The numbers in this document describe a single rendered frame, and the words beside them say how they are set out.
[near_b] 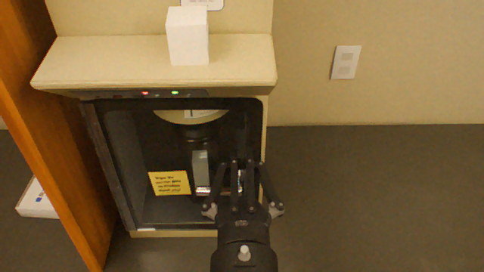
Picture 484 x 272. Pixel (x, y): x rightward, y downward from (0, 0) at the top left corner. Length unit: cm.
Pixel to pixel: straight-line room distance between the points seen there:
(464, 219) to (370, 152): 31
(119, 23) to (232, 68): 19
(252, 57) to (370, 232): 65
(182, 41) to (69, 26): 20
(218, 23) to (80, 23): 20
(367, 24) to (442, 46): 24
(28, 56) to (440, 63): 107
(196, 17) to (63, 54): 20
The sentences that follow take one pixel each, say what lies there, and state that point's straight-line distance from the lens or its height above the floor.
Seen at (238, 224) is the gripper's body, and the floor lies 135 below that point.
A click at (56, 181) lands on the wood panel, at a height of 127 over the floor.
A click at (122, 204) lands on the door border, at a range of 92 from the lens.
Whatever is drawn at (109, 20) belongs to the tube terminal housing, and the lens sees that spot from 62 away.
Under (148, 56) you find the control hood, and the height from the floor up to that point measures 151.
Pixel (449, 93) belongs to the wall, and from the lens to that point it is 140.
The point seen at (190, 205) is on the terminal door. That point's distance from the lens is 90.
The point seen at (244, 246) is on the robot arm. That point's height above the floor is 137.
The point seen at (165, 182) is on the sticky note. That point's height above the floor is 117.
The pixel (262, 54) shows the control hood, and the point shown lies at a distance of 56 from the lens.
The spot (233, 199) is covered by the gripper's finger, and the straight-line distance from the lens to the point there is 61.
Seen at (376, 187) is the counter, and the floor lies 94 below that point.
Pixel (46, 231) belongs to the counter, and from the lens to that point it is 114.
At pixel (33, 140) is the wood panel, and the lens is 70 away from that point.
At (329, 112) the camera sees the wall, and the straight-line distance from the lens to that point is 131.
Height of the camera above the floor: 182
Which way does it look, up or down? 45 degrees down
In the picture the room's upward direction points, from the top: straight up
